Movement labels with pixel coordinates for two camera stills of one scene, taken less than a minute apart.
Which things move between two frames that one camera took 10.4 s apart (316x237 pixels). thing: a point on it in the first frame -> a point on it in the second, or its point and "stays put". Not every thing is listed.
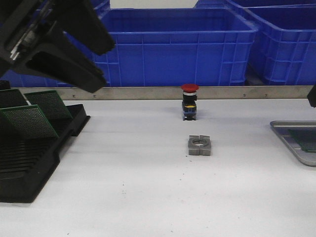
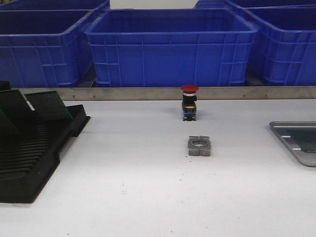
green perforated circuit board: x=25 y=122 -> x=305 y=138
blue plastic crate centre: x=177 y=47 stays put
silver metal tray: x=282 y=128 stays put
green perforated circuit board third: x=50 y=103 stays put
